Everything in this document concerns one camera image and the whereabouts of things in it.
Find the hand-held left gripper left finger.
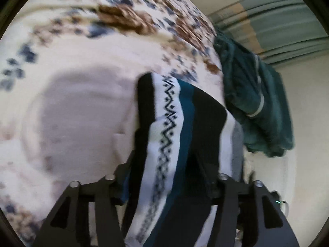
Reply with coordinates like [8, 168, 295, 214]
[33, 157, 134, 247]

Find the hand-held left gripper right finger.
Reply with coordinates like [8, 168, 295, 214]
[197, 156, 300, 247]

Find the teal folded quilt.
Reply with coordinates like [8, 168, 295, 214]
[213, 29, 295, 158]

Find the grey-green striped curtain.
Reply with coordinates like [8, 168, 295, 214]
[208, 0, 329, 65]

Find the striped knit sweater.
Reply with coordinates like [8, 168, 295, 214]
[121, 72, 244, 247]

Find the floral bed blanket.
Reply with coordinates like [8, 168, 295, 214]
[0, 0, 227, 247]

